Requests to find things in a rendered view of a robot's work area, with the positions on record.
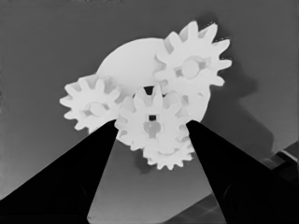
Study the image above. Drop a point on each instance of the small white toothed gear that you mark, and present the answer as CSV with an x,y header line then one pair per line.
x,y
168,157
82,102
130,124
204,51

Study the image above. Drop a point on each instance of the white round carrier with pins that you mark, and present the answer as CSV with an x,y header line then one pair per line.
x,y
130,62

